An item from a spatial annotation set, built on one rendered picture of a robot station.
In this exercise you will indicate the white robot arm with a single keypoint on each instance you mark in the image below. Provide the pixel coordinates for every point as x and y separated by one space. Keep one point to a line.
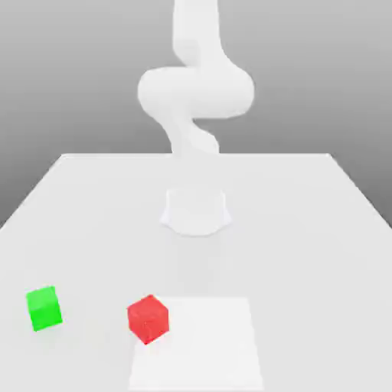
196 92

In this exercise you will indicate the small red cube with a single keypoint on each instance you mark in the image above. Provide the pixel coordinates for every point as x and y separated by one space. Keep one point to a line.
148 319

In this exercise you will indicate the small green cube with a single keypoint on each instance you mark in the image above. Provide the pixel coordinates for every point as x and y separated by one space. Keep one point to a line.
44 308

